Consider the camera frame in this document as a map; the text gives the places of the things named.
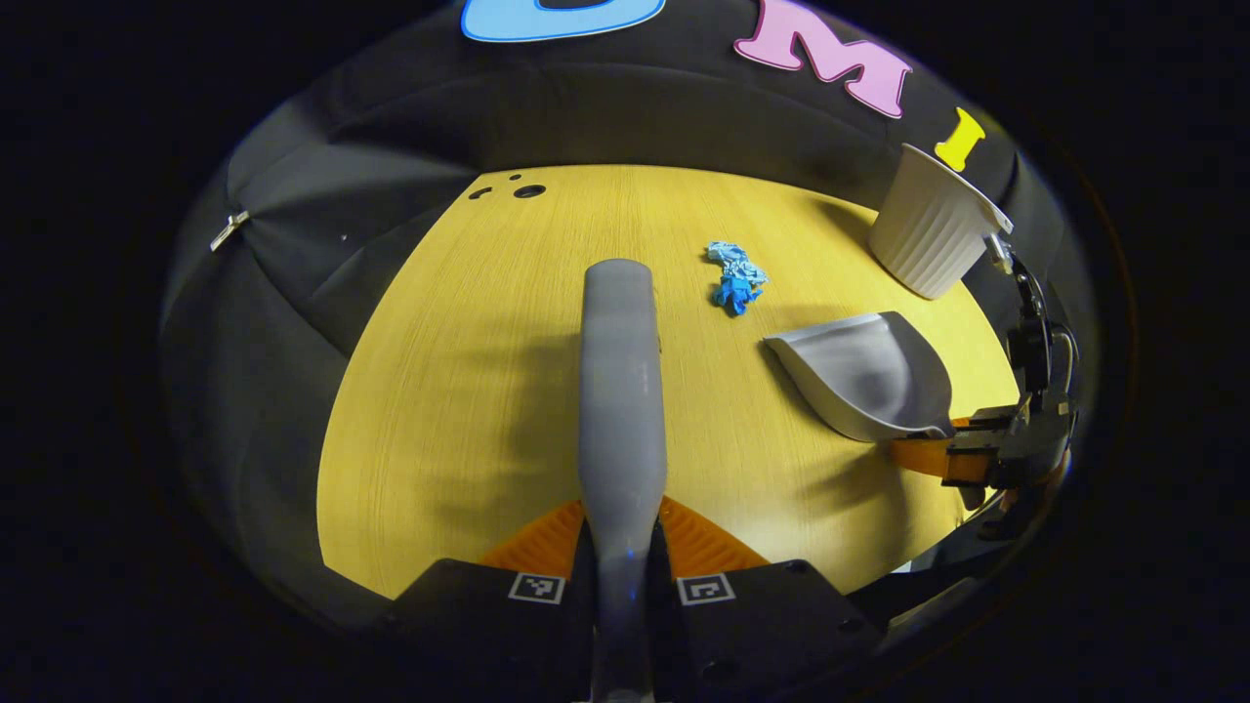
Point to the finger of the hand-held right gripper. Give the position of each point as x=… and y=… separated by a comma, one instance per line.
x=928, y=457

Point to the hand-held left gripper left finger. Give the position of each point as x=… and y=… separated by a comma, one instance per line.
x=488, y=635

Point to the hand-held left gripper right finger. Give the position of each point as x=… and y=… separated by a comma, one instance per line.
x=762, y=635

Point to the grey dustpan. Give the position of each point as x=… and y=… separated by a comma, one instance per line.
x=869, y=376

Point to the white ribbed garbage bin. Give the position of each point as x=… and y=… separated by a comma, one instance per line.
x=928, y=234

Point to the blue paper trash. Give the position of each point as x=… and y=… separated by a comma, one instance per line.
x=737, y=278

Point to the small grey broom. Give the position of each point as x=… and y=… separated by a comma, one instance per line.
x=622, y=391

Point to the wooden desktop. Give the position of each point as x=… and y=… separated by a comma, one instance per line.
x=469, y=391

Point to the black backdrop cloth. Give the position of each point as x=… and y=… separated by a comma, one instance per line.
x=312, y=254

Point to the small metal clip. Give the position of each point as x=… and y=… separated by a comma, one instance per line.
x=229, y=231

